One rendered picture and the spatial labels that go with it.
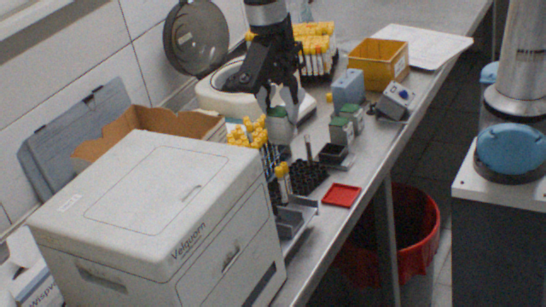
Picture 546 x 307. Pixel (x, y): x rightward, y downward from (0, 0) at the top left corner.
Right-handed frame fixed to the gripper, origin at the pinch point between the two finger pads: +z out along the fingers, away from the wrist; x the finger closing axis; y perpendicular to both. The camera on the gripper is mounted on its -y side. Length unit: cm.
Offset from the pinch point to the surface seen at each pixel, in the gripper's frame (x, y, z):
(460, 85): 31, 214, 110
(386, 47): 5, 64, 15
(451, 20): -1, 102, 22
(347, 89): 4.0, 36.5, 13.3
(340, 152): -1.3, 19.8, 20.6
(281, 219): -2.3, -9.1, 18.2
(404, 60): -1, 61, 17
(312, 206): -6.6, -3.4, 18.0
